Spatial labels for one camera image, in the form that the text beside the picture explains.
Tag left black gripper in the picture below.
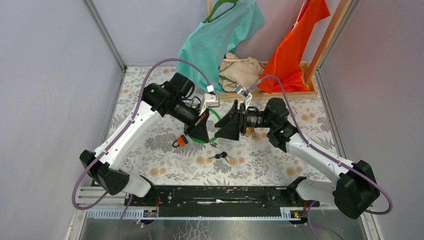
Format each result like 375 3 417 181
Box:
165 97 209 143

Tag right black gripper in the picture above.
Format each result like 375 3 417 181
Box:
214 100 275 141

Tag brass padlock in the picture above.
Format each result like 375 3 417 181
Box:
244 127 255 137

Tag green cable lock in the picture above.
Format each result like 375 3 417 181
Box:
190 109 221 144

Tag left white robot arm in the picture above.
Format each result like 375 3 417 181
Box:
79 73 210 206

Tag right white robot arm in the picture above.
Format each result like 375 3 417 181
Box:
214 97 381 219

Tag orange black small padlock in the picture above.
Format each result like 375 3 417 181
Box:
172 135 188 148

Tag black headed keys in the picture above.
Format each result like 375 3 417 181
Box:
208 151 229 163

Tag floral table mat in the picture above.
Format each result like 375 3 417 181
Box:
107 66 337 186

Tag beige crumpled cloth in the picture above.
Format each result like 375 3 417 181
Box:
218 52 266 92

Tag orange shirt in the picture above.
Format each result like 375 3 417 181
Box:
257 0 331 94

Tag teal shirt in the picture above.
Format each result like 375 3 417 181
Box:
178 0 266 93

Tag green clothes hanger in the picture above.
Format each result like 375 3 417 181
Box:
202 0 238 24

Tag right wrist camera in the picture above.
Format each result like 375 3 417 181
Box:
235 85 253 109

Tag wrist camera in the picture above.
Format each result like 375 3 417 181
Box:
199 85 221 116
235 85 253 109

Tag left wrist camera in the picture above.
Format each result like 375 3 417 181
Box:
199 85 221 116

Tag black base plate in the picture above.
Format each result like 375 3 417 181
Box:
125 185 312 217

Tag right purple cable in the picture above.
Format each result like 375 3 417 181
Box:
246 74 394 240

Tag purple cable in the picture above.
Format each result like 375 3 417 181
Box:
246 74 394 240
71 58 215 240

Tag wooden tray frame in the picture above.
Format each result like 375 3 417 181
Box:
216 61 318 101

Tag white slotted cable duct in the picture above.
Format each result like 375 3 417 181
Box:
86 208 306 224

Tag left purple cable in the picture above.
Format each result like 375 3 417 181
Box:
71 58 215 240

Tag wooden post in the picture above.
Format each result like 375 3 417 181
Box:
304 0 352 85

